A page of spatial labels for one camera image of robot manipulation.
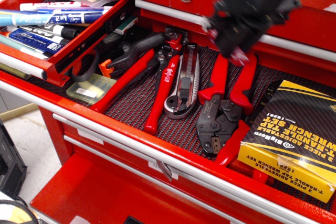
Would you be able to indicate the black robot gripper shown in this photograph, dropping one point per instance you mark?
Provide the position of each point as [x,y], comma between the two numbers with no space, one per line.
[238,24]

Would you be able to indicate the small red upper drawer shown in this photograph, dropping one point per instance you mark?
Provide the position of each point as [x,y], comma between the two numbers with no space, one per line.
[18,66]

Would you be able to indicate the silver black utility knife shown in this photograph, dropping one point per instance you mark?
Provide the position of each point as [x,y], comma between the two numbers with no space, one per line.
[183,98]

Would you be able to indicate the green white small box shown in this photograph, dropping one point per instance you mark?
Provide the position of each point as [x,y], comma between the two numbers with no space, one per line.
[126,25]

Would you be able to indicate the black orange clamp tool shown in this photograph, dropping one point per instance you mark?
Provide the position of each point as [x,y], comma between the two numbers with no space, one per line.
[131,54]

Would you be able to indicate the red tool chest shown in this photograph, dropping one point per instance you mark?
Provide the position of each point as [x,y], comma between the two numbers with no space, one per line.
[105,175]

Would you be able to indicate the yellow black tap wrench box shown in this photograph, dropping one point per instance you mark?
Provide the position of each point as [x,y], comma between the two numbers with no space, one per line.
[292,139]

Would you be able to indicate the clear plastic bit case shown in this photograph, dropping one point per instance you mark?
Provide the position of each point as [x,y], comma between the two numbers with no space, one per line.
[92,90]

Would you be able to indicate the black white marker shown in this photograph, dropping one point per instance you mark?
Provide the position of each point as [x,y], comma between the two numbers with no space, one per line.
[59,30]

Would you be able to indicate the blue white marker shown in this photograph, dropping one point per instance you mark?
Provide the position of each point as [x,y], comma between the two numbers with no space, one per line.
[73,16]

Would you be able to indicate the dark blue marker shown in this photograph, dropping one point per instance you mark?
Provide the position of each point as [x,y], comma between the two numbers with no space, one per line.
[48,45]

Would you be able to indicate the white red marker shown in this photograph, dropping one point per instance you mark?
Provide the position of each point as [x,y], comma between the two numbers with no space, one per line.
[35,6]

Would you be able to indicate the light blue marker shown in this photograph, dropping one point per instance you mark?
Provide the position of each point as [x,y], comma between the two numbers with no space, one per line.
[28,19]

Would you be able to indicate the grey green marker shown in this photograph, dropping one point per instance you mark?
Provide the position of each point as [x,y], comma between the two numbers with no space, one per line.
[13,44]

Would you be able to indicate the black equipment case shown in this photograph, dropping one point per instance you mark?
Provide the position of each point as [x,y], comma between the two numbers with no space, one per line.
[13,169]

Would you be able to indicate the red handled wire stripper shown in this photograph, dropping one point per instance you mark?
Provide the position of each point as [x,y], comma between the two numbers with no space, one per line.
[164,60]

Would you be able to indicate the red handled crimping pliers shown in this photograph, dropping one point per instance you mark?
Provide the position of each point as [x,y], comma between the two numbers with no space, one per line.
[219,117]

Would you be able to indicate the red handled tool under box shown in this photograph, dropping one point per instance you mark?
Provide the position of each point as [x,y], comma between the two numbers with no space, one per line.
[227,156]

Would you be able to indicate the black handled scissors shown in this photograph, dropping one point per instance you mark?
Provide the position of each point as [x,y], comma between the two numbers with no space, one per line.
[84,68]

